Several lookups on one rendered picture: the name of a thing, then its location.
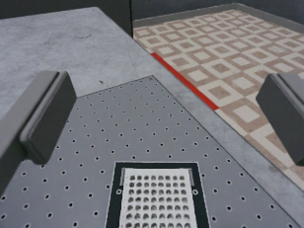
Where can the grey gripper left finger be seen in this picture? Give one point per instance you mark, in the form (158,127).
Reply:
(32,126)

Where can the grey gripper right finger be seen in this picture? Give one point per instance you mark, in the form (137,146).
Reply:
(281,98)

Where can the grey perforated base plate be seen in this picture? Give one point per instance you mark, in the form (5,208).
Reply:
(140,121)

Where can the white well plate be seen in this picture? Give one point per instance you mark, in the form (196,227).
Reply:
(157,198)

